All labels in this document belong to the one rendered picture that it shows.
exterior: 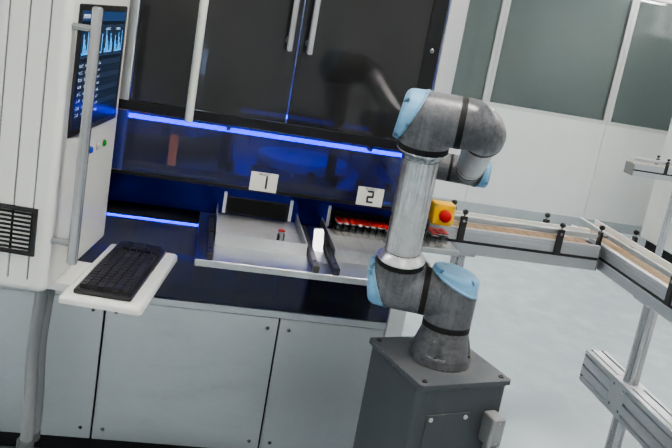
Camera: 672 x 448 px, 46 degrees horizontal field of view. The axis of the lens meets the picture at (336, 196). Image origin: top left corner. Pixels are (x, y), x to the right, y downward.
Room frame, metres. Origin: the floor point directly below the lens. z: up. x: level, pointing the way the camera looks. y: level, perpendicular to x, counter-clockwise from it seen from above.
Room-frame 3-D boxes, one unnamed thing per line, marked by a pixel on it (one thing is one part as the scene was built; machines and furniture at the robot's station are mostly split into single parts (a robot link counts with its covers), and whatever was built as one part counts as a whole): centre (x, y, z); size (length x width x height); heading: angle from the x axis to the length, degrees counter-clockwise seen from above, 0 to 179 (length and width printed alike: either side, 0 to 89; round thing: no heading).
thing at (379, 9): (2.43, -0.02, 1.50); 0.43 x 0.01 x 0.59; 100
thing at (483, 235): (2.70, -0.61, 0.92); 0.69 x 0.16 x 0.16; 100
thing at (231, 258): (2.25, 0.03, 0.87); 0.70 x 0.48 x 0.02; 100
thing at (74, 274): (1.96, 0.56, 0.79); 0.45 x 0.28 x 0.03; 2
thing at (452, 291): (1.80, -0.31, 0.96); 0.13 x 0.12 x 0.14; 84
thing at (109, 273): (1.96, 0.52, 0.82); 0.40 x 0.14 x 0.02; 2
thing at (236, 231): (2.29, 0.21, 0.90); 0.34 x 0.26 x 0.04; 10
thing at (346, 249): (2.33, -0.12, 0.90); 0.34 x 0.26 x 0.04; 10
